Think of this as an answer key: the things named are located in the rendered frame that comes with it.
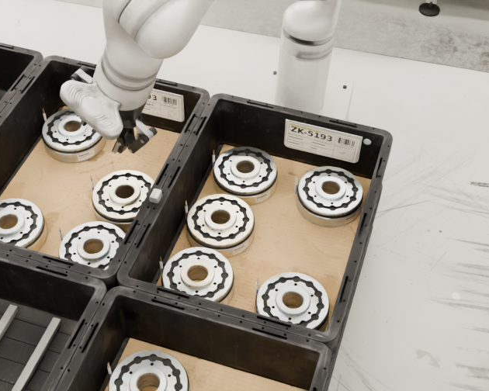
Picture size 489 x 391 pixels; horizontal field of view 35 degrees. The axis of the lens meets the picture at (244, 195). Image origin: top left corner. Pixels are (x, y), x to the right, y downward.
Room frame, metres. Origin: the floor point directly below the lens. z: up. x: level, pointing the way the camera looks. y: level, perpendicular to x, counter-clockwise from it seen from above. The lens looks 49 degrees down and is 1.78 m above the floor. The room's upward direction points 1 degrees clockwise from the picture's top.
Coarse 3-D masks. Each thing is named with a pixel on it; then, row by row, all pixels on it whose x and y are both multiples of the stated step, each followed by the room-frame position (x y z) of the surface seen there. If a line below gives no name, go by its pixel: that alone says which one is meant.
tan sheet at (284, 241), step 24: (288, 168) 0.89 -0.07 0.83; (312, 168) 0.90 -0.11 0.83; (216, 192) 0.84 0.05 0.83; (288, 192) 0.84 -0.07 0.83; (264, 216) 0.79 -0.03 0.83; (288, 216) 0.79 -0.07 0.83; (264, 240) 0.74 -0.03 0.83; (288, 240) 0.74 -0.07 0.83; (312, 240) 0.74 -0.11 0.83; (336, 240) 0.74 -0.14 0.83; (240, 264) 0.70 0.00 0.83; (264, 264) 0.70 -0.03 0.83; (288, 264) 0.70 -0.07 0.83; (312, 264) 0.70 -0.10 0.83; (336, 264) 0.70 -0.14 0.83; (240, 288) 0.65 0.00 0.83; (336, 288) 0.66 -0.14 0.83
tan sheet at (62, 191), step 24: (168, 144) 0.95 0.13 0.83; (24, 168) 0.88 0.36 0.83; (48, 168) 0.88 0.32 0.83; (72, 168) 0.88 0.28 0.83; (96, 168) 0.89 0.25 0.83; (120, 168) 0.89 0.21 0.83; (144, 168) 0.89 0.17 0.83; (24, 192) 0.83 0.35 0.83; (48, 192) 0.83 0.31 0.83; (72, 192) 0.83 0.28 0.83; (48, 216) 0.78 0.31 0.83; (72, 216) 0.78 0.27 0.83; (48, 240) 0.73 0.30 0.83
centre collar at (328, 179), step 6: (318, 180) 0.84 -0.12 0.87; (324, 180) 0.84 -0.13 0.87; (330, 180) 0.84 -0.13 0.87; (336, 180) 0.84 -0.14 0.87; (318, 186) 0.82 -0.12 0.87; (342, 186) 0.82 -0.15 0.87; (318, 192) 0.81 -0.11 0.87; (324, 192) 0.81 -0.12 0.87; (342, 192) 0.81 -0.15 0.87; (324, 198) 0.80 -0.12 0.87; (330, 198) 0.80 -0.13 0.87; (336, 198) 0.80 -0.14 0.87
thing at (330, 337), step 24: (216, 96) 0.96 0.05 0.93; (312, 120) 0.91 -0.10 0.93; (336, 120) 0.91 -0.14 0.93; (192, 144) 0.85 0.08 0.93; (384, 144) 0.86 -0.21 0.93; (384, 168) 0.80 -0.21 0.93; (168, 192) 0.75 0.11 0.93; (360, 216) 0.71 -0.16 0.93; (144, 240) 0.66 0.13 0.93; (360, 240) 0.67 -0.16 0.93; (144, 288) 0.58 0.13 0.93; (216, 312) 0.55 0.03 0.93; (240, 312) 0.55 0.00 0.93; (336, 312) 0.55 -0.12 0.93; (312, 336) 0.51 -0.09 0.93; (336, 336) 0.52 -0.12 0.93
